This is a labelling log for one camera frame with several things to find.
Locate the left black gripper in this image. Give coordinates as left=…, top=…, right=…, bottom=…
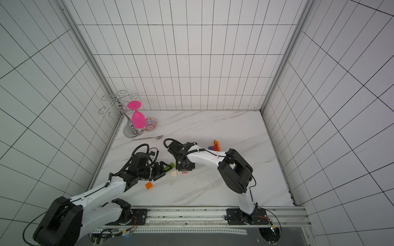
left=138, top=161, right=172, bottom=181

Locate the long green lego brick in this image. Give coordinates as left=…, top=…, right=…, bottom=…
left=165, top=163, right=175, bottom=171

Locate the orange lego brick front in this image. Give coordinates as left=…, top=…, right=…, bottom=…
left=145, top=182, right=153, bottom=190

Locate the orange lego brick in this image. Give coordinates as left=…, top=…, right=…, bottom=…
left=214, top=140, right=221, bottom=152
left=145, top=182, right=153, bottom=190

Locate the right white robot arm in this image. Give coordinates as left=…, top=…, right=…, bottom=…
left=163, top=138, right=258, bottom=224

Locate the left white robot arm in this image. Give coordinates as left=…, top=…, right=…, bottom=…
left=32, top=152, right=173, bottom=246

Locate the silver fork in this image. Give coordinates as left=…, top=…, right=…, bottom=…
left=131, top=135, right=164, bottom=140

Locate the patterned small bowl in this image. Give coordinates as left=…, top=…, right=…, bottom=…
left=143, top=117, right=158, bottom=132

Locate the pink plastic wine glass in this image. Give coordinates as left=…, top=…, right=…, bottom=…
left=127, top=100, right=146, bottom=129

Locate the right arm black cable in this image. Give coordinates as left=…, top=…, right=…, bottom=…
left=163, top=138, right=258, bottom=200

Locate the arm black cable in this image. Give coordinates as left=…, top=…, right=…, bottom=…
left=22, top=143, right=159, bottom=246
left=163, top=138, right=258, bottom=200

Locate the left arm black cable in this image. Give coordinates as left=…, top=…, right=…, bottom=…
left=22, top=143, right=159, bottom=246

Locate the silver wire glass rack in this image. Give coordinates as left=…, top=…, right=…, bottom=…
left=98, top=90, right=144, bottom=139

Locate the aluminium mounting rail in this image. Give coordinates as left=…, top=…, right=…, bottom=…
left=79, top=205, right=312, bottom=238

